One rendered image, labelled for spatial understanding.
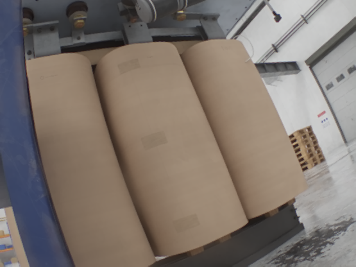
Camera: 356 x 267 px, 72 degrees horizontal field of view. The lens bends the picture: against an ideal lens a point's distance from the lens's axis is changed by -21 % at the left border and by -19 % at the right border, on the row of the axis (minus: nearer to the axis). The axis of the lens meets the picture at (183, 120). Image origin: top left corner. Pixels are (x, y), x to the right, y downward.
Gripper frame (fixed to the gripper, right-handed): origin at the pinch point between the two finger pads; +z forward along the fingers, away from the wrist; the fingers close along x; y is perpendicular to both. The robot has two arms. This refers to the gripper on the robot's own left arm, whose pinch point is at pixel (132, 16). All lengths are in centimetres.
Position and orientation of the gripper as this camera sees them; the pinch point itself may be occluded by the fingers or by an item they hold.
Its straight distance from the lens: 142.6
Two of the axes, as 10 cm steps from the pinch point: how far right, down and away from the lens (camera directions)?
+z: -1.5, 1.3, 9.8
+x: -9.3, 3.1, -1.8
